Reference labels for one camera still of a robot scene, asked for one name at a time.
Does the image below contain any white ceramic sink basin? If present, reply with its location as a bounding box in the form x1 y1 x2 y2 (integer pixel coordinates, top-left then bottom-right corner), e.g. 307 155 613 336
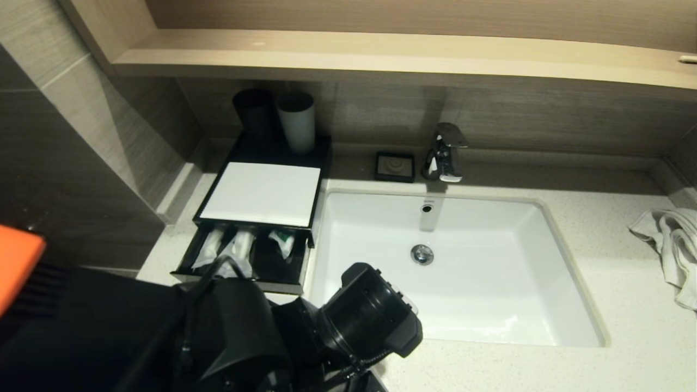
307 188 609 348

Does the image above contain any round grey soap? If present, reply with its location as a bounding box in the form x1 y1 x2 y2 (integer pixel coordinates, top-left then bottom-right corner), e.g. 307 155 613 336
381 156 409 176

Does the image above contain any black square soap dish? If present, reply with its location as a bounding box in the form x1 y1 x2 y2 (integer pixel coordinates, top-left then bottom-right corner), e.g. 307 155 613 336
374 152 416 183

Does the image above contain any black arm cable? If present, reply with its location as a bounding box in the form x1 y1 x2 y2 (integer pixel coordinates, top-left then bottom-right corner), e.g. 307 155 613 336
185 254 248 327

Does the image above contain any black tapered cup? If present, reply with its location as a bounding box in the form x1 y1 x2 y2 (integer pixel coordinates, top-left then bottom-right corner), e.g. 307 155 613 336
233 88 276 145

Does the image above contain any light wooden shelf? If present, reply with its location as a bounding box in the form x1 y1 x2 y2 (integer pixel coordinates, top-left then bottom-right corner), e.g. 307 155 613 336
109 28 697 92

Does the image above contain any long clear toothbrush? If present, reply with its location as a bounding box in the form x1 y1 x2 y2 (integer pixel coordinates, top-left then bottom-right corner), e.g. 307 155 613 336
192 226 227 268

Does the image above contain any black amenity box with drawer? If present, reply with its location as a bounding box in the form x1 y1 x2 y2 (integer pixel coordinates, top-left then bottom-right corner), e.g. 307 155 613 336
170 132 333 296

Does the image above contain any grey cup with dark rim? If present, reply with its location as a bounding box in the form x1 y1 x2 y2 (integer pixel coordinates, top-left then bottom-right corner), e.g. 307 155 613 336
277 93 316 155

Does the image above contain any white sachet with green print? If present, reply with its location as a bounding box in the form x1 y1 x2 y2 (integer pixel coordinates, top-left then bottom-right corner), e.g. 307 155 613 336
269 229 297 260

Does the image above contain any white crumpled towel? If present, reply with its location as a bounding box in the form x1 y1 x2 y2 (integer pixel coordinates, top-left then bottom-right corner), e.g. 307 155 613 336
627 208 697 312

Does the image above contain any white card sheet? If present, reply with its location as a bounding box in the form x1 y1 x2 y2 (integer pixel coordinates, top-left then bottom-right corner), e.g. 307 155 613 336
200 162 322 227

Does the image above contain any chrome faucet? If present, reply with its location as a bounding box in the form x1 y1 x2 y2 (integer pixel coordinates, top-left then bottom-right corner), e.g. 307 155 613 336
422 123 469 183

